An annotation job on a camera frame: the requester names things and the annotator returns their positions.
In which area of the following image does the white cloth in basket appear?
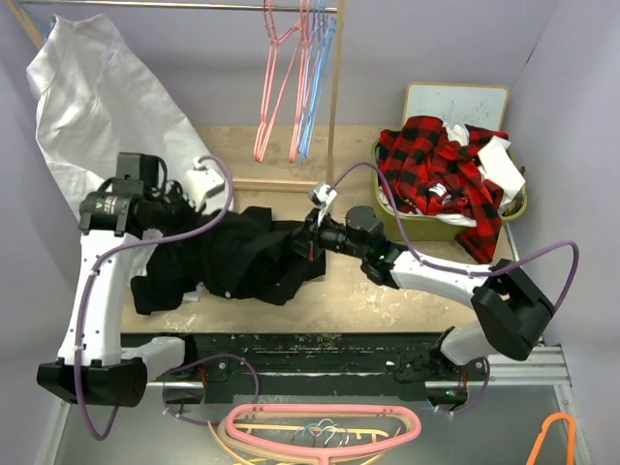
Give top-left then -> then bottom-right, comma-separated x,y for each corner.
443,123 -> 526,212

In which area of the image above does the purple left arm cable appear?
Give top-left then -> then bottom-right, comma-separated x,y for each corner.
75,154 -> 234,442

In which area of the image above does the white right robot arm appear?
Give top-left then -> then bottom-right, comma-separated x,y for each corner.
293,206 -> 556,379

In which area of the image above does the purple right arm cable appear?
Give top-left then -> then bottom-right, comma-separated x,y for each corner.
328,161 -> 580,311

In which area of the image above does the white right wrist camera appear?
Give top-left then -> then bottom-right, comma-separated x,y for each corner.
308,182 -> 337,222

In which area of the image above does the red black plaid shirt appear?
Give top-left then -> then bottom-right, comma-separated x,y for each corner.
379,116 -> 509,264

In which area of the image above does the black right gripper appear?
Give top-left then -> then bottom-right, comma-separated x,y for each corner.
283,207 -> 368,262

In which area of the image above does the orange hanger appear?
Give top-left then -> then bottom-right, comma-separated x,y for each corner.
525,412 -> 578,465

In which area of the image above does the blue hanger on rack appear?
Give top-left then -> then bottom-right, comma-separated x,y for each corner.
297,1 -> 336,162

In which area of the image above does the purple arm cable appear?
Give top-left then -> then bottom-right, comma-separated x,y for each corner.
328,161 -> 580,311
75,154 -> 234,442

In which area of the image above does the wooden clothes rack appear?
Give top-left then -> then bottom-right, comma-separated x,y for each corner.
7,1 -> 346,193

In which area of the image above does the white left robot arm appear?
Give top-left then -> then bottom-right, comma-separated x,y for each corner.
36,153 -> 200,407

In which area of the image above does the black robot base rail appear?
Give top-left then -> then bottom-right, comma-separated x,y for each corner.
120,330 -> 490,406

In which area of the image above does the blue hanger under white shirt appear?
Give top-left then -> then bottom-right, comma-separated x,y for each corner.
14,1 -> 49,44

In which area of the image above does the yellow framed whiteboard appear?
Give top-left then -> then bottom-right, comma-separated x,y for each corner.
402,82 -> 510,131

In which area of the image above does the beige hanger on tray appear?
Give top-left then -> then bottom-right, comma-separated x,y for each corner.
209,423 -> 412,464

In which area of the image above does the black button shirt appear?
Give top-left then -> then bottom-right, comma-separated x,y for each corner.
130,206 -> 326,315

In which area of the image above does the white hanging shirt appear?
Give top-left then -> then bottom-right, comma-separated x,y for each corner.
27,15 -> 209,213

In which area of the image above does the olive green laundry basket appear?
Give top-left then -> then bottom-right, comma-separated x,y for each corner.
373,142 -> 504,240

